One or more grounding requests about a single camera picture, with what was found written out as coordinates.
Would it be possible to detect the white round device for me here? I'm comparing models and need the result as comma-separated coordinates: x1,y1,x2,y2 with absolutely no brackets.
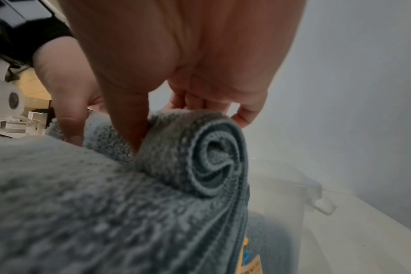
0,57,26,119

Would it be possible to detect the grey towel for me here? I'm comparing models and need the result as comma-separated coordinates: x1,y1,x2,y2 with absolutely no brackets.
245,211,301,274
0,108,251,274

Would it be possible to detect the person's left hand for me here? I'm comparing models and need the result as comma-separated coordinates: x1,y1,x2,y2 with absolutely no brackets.
32,36,107,147

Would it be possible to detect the clear plastic storage bin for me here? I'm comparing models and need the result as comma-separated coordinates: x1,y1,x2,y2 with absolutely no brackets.
244,159,338,274

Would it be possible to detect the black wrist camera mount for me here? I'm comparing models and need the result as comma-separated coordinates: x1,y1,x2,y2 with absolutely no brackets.
0,0,75,66

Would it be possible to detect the folded grey towel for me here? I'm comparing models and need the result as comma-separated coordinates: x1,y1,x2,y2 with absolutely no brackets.
245,211,301,274

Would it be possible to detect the yellow blue label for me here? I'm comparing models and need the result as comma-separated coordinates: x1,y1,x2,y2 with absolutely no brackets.
242,237,262,274

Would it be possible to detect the person's right hand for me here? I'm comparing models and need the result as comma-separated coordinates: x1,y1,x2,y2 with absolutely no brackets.
58,0,308,157

